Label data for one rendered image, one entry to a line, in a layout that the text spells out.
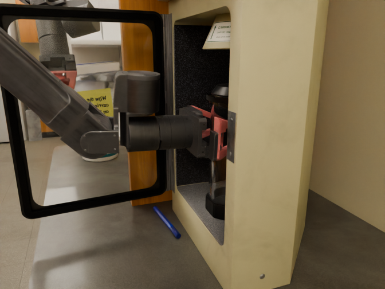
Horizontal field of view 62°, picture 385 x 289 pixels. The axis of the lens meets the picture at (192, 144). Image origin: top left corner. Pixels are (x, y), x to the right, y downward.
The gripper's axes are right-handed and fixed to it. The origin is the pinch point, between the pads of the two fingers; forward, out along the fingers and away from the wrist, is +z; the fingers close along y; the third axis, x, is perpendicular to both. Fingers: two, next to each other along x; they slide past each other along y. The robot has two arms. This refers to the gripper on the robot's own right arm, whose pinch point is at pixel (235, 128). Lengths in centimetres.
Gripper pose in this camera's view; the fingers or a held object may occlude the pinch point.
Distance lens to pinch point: 59.0
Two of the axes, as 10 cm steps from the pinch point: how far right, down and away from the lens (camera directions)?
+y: -3.4, -2.7, 9.0
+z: 9.4, -0.6, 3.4
